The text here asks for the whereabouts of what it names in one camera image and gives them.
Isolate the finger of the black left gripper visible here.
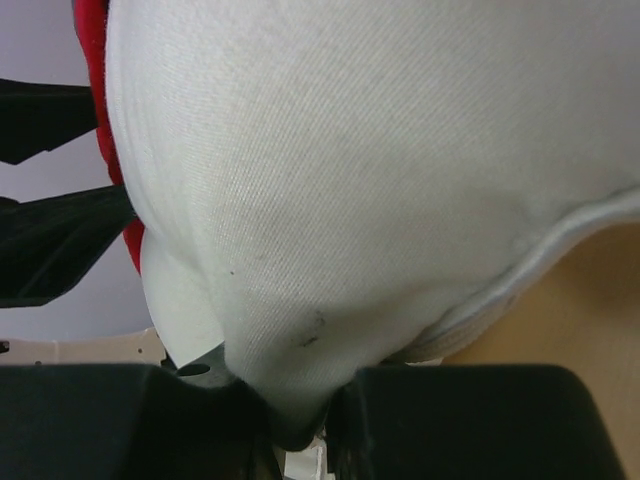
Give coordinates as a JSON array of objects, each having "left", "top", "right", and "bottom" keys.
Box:
[
  {"left": 1, "top": 79, "right": 98, "bottom": 164},
  {"left": 1, "top": 186, "right": 136, "bottom": 309}
]

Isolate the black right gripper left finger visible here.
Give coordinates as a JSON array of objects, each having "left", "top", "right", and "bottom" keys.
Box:
[{"left": 1, "top": 347, "right": 280, "bottom": 479}]

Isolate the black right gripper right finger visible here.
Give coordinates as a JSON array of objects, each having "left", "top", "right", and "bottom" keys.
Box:
[{"left": 326, "top": 365, "right": 625, "bottom": 480}]

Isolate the pink pillowcase with dark print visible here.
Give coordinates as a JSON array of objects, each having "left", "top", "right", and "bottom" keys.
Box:
[{"left": 73, "top": 0, "right": 147, "bottom": 275}]

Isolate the white pillow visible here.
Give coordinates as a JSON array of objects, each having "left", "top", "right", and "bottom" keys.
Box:
[{"left": 105, "top": 1, "right": 639, "bottom": 450}]

